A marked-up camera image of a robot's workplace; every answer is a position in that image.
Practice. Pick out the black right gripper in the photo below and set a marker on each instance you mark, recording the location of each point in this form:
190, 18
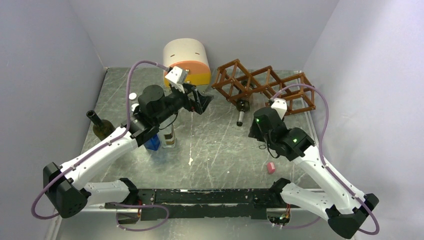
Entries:
255, 132

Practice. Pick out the cream orange drawer cabinet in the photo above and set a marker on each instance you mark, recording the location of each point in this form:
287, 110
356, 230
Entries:
190, 55

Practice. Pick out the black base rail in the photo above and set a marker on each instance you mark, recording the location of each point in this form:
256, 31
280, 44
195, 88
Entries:
253, 203

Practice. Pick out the brown wooden wine rack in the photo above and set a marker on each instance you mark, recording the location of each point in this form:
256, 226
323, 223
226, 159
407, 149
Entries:
233, 81

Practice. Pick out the white round bottle stopper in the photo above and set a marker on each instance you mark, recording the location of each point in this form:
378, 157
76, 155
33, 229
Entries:
133, 106

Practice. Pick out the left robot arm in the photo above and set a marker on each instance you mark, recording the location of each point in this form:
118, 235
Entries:
68, 186

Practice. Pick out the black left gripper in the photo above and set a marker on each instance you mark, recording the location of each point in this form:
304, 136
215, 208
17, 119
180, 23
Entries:
199, 105

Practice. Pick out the blue square glass bottle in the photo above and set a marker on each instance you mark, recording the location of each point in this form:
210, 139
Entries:
153, 143

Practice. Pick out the clear labelled liquor bottle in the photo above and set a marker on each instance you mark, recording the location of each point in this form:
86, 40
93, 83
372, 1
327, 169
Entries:
166, 133

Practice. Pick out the white bottle cap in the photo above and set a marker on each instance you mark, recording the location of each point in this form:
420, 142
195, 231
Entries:
132, 96

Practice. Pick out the dark green wine bottle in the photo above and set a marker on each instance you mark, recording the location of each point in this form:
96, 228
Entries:
102, 128

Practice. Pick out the pink eraser block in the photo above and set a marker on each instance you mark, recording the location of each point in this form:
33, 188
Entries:
270, 168

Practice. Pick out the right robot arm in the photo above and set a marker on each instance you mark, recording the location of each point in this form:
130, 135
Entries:
343, 206

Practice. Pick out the dark labelled wine bottle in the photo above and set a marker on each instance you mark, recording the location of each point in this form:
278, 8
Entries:
243, 105

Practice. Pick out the clear glass bottle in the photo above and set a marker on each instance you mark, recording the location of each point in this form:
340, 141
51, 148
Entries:
264, 145

